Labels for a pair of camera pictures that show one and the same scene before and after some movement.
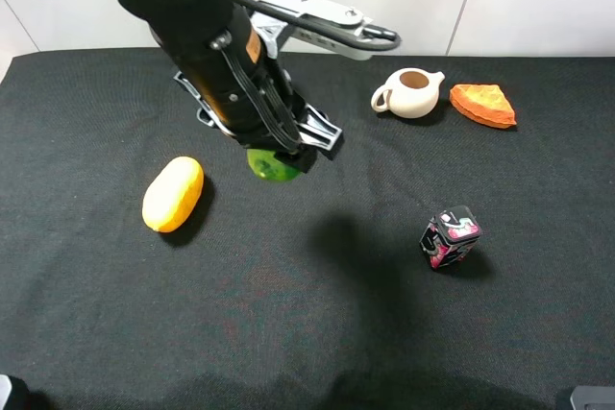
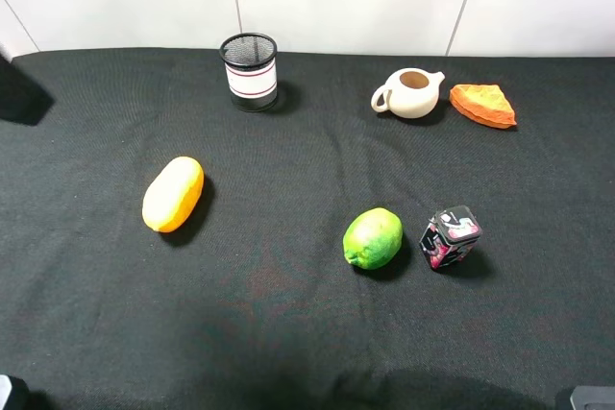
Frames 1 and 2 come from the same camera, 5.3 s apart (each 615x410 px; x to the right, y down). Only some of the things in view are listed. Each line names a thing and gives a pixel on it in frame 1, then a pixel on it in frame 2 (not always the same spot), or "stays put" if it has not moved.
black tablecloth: (311, 293) stays put
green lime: (265, 165) → (372, 238)
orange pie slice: (483, 104) stays put
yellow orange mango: (171, 196) stays put
